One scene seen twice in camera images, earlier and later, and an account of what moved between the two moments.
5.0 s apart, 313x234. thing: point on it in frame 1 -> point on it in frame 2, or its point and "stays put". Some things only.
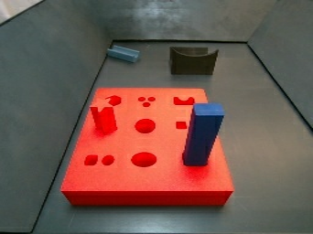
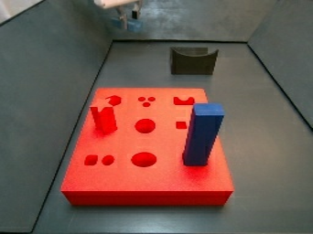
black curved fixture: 191,60 stays put
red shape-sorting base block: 132,166 stays put
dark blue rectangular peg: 206,120 stays put
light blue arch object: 127,54 -> 135,25
